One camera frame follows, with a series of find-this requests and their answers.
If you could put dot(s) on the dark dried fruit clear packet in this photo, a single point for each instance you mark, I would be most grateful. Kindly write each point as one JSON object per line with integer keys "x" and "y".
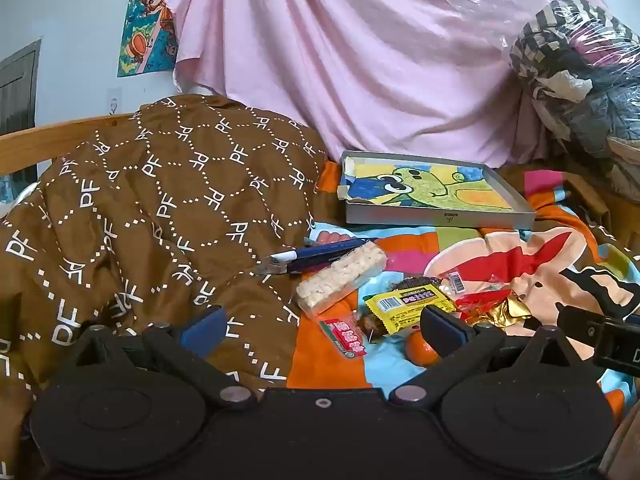
{"x": 420, "y": 281}

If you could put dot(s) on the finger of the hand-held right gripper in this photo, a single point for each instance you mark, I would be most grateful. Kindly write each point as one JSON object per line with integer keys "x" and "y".
{"x": 575, "y": 322}

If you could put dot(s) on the wall poster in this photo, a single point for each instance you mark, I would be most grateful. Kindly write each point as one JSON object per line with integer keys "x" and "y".
{"x": 150, "y": 20}

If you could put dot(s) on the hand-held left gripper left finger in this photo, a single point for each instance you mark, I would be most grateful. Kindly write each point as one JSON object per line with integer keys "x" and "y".
{"x": 205, "y": 329}

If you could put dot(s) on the pink hanging sheet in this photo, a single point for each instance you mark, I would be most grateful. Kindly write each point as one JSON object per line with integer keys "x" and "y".
{"x": 350, "y": 50}

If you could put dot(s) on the yellow snack packet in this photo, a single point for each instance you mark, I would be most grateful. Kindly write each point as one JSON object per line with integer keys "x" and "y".
{"x": 407, "y": 307}

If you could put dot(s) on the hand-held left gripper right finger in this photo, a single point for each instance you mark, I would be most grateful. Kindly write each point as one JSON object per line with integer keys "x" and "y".
{"x": 442, "y": 332}

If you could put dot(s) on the grey door frame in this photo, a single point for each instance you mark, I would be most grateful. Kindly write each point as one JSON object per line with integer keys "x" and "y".
{"x": 20, "y": 85}

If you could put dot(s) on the brown printed blanket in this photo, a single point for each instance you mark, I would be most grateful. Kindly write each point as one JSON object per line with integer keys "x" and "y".
{"x": 150, "y": 210}

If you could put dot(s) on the red crinkled snack packet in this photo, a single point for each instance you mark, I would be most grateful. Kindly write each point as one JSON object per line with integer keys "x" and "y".
{"x": 480, "y": 305}

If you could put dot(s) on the red and white snack packet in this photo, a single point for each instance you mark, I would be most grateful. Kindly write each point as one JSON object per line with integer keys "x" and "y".
{"x": 344, "y": 337}

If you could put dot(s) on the blue and white sachet packet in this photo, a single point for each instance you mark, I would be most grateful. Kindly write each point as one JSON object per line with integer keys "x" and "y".
{"x": 320, "y": 256}

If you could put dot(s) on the tangerine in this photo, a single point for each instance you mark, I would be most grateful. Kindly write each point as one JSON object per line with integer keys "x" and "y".
{"x": 419, "y": 347}

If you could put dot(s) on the wooden bed frame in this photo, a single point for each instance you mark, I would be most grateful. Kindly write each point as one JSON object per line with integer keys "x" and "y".
{"x": 30, "y": 145}

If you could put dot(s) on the gold foil wrapper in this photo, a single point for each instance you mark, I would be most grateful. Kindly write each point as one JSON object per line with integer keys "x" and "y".
{"x": 510, "y": 312}

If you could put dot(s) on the colourful cartoon blanket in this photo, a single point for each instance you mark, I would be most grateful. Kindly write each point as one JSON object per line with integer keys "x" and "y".
{"x": 525, "y": 260}

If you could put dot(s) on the clear plastic bag of clothes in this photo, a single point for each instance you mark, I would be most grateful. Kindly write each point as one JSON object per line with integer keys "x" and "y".
{"x": 575, "y": 75}

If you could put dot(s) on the white wall socket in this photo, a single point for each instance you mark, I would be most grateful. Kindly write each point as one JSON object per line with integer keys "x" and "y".
{"x": 114, "y": 101}

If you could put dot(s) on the clear rice crisp bar packet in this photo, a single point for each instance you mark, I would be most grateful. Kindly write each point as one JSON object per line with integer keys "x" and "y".
{"x": 342, "y": 277}

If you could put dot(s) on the grey box with cartoon drawing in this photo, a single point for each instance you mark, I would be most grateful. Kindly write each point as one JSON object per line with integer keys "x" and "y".
{"x": 430, "y": 190}

